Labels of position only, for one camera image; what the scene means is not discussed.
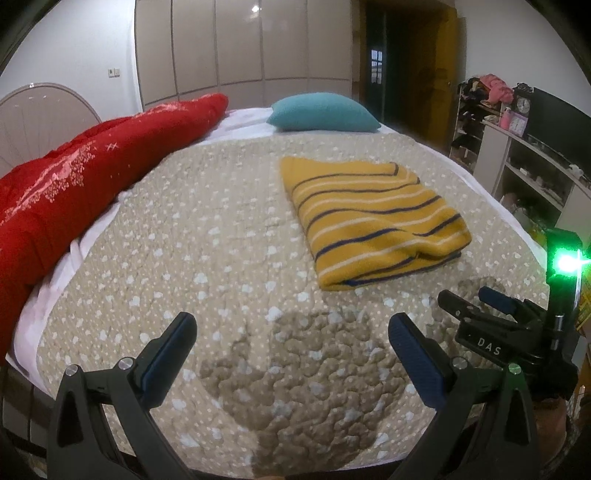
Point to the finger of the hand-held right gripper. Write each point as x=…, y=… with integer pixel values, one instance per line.
x=498, y=299
x=461, y=308

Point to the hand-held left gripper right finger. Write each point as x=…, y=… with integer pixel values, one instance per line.
x=416, y=365

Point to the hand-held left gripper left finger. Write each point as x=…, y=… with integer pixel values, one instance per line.
x=166, y=361

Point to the yellow striped sweater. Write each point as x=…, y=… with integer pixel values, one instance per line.
x=369, y=221

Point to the white shelf unit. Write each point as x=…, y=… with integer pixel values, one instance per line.
x=526, y=166

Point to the beige dotted bed quilt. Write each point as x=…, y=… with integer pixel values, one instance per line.
x=207, y=230

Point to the dark shoe rack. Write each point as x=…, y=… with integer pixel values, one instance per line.
x=468, y=134

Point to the pink bottle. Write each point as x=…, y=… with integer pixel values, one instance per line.
x=507, y=120

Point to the black television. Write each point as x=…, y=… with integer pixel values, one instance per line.
x=561, y=124

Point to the red patterned quilt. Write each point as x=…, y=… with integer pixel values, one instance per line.
x=69, y=194

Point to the black table clock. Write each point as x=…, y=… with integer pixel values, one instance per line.
x=523, y=104

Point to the pink cloth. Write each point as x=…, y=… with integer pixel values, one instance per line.
x=498, y=90

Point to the yellow door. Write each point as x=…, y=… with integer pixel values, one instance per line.
x=436, y=78

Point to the teal pillow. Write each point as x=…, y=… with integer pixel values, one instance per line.
x=323, y=113

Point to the beige wardrobe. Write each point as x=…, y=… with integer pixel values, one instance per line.
x=240, y=46

